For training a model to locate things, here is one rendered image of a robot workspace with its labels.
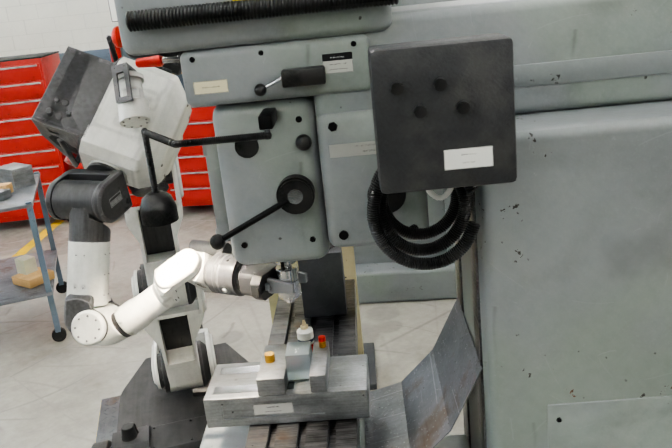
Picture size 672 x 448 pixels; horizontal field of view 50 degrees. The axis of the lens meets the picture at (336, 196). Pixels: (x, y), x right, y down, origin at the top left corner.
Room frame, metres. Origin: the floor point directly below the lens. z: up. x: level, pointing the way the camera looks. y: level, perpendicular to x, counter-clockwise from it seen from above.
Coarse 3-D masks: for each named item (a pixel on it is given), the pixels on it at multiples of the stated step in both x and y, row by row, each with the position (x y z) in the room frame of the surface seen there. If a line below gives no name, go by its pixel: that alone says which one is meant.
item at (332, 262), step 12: (336, 252) 1.83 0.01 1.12; (300, 264) 1.83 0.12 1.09; (312, 264) 1.83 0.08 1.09; (324, 264) 1.83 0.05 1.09; (336, 264) 1.83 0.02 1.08; (312, 276) 1.83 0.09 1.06; (324, 276) 1.83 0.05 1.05; (336, 276) 1.83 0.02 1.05; (312, 288) 1.83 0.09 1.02; (324, 288) 1.83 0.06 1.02; (336, 288) 1.83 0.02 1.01; (312, 300) 1.83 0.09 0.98; (324, 300) 1.83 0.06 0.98; (336, 300) 1.83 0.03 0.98; (312, 312) 1.83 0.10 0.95; (324, 312) 1.83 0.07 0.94; (336, 312) 1.83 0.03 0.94
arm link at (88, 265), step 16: (80, 256) 1.50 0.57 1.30; (96, 256) 1.51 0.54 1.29; (80, 272) 1.49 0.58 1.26; (96, 272) 1.50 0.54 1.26; (80, 288) 1.48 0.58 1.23; (96, 288) 1.49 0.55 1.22; (64, 304) 1.47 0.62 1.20; (80, 304) 1.46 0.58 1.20; (96, 304) 1.48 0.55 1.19; (64, 320) 1.46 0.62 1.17; (80, 320) 1.44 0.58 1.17; (96, 320) 1.43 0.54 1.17; (80, 336) 1.43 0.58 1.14; (96, 336) 1.43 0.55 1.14
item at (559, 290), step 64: (576, 128) 1.14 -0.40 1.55; (640, 128) 1.13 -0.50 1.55; (512, 192) 1.14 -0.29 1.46; (576, 192) 1.13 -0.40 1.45; (640, 192) 1.13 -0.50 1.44; (512, 256) 1.14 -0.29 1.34; (576, 256) 1.13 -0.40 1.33; (640, 256) 1.13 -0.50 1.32; (512, 320) 1.14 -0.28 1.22; (576, 320) 1.13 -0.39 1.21; (640, 320) 1.13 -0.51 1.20; (512, 384) 1.14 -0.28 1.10; (576, 384) 1.13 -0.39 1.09; (640, 384) 1.13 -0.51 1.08
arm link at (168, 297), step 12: (180, 252) 1.48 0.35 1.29; (192, 252) 1.46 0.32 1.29; (168, 264) 1.47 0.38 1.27; (180, 264) 1.46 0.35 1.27; (192, 264) 1.44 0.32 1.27; (156, 276) 1.46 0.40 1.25; (168, 276) 1.45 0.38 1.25; (180, 276) 1.44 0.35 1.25; (192, 276) 1.45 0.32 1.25; (156, 288) 1.46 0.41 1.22; (168, 288) 1.44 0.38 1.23; (168, 300) 1.46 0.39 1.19
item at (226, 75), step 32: (192, 64) 1.27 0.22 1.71; (224, 64) 1.27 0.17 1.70; (256, 64) 1.27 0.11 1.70; (288, 64) 1.27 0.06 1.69; (320, 64) 1.26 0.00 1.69; (352, 64) 1.26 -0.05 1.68; (192, 96) 1.27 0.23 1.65; (224, 96) 1.27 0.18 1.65; (256, 96) 1.27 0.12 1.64; (288, 96) 1.27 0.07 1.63
